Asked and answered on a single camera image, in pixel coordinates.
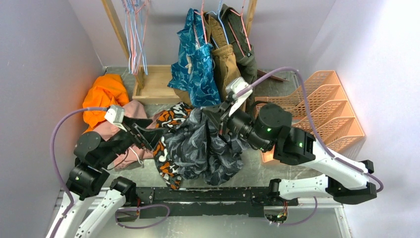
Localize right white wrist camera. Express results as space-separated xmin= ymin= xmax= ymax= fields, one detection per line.
xmin=225 ymin=77 xmax=253 ymax=117

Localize brown hanging shorts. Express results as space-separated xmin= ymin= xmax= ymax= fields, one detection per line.
xmin=204 ymin=15 xmax=241 ymax=101

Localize dark green hanging shorts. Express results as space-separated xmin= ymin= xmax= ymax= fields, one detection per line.
xmin=219 ymin=4 xmax=257 ymax=84

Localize wooden clothes rack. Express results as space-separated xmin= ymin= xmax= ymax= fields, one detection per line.
xmin=101 ymin=0 xmax=258 ymax=105

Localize orange garment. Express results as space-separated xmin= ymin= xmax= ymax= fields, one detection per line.
xmin=82 ymin=73 xmax=129 ymax=132

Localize peach plastic file organizer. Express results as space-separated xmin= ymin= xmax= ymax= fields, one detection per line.
xmin=256 ymin=70 xmax=365 ymax=152

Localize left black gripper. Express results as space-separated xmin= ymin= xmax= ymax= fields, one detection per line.
xmin=98 ymin=114 xmax=167 ymax=167

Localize pink drawstring shorts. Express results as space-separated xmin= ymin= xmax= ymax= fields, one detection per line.
xmin=94 ymin=101 xmax=153 ymax=170

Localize empty wire hangers bunch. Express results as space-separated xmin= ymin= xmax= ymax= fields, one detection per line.
xmin=121 ymin=0 xmax=150 ymax=76

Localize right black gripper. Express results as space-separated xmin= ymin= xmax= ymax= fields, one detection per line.
xmin=202 ymin=99 xmax=270 ymax=152

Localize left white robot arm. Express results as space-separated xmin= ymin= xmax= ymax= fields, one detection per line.
xmin=47 ymin=118 xmax=170 ymax=238

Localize blue leaf print shorts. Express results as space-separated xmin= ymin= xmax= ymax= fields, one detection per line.
xmin=167 ymin=8 xmax=221 ymax=107

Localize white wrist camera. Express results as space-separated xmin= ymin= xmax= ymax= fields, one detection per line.
xmin=104 ymin=105 xmax=125 ymax=125
xmin=225 ymin=77 xmax=253 ymax=117

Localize dark leaf print shorts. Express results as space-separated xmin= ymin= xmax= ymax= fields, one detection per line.
xmin=167 ymin=108 xmax=250 ymax=186

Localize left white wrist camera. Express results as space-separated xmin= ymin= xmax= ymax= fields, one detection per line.
xmin=104 ymin=105 xmax=125 ymax=125

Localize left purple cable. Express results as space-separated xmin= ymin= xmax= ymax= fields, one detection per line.
xmin=49 ymin=107 xmax=109 ymax=238

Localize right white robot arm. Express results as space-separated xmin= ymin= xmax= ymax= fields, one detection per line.
xmin=202 ymin=103 xmax=377 ymax=205

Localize orange camouflage shorts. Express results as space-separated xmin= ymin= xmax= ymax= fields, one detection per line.
xmin=153 ymin=102 xmax=193 ymax=190

